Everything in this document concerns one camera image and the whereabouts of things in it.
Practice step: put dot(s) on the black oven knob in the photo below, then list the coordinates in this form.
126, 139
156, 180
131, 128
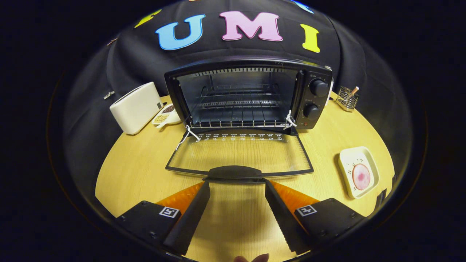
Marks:
312, 111
319, 87

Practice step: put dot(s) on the black toaster oven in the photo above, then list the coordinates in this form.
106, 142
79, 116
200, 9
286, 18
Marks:
305, 98

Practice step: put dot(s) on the white divided seed dish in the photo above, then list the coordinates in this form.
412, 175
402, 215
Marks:
165, 116

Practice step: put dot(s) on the cream square plate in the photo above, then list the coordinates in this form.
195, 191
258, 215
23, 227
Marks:
347, 160

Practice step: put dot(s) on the wooden stick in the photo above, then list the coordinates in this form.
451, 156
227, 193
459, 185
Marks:
355, 90

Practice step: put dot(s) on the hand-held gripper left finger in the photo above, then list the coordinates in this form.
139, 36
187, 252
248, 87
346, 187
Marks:
193, 214

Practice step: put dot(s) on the silver clip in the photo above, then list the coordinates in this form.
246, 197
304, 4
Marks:
108, 95

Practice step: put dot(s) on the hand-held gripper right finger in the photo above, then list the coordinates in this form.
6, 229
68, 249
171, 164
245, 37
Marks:
282, 218

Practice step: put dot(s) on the pink ham slice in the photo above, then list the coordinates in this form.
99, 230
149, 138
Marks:
361, 176

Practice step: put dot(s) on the glass toaster oven door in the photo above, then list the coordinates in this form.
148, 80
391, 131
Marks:
236, 171

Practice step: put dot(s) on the white bread toaster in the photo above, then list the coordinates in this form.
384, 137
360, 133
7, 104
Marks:
136, 107

